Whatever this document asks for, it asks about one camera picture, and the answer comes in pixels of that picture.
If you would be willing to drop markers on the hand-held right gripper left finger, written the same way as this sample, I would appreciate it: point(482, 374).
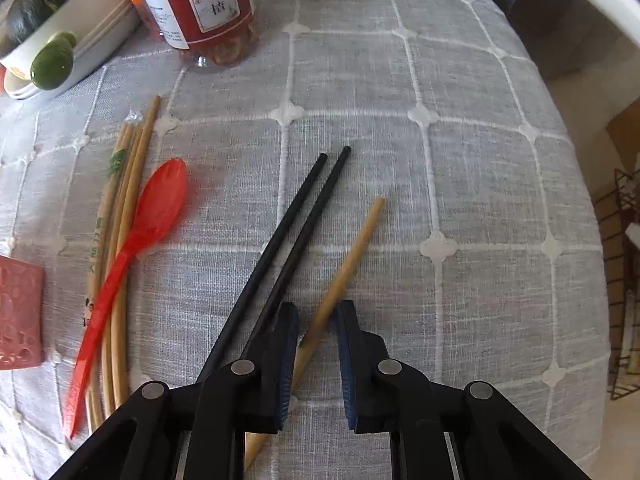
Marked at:
point(287, 360)

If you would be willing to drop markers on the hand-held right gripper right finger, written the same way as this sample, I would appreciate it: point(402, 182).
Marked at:
point(346, 360)

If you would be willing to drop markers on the black chopstick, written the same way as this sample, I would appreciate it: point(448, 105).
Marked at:
point(272, 245)
point(300, 240)

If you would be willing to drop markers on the red plastic spoon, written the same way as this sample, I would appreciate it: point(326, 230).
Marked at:
point(160, 205)

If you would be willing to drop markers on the chopsticks green print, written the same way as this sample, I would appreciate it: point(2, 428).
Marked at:
point(102, 230)

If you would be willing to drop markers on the pink utensil holder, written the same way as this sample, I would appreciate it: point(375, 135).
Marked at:
point(20, 310)

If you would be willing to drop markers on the grey checked tablecloth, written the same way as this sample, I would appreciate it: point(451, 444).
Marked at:
point(450, 160)

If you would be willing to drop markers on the cardboard box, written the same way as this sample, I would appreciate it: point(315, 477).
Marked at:
point(625, 140)

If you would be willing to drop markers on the red label plastic jar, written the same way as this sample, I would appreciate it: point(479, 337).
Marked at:
point(200, 10)

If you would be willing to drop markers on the white dish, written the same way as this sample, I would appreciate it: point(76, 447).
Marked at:
point(100, 30)

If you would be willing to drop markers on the small green cucumber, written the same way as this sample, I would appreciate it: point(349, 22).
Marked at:
point(52, 60)

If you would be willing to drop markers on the dark green zucchini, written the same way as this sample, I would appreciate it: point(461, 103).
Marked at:
point(40, 5)

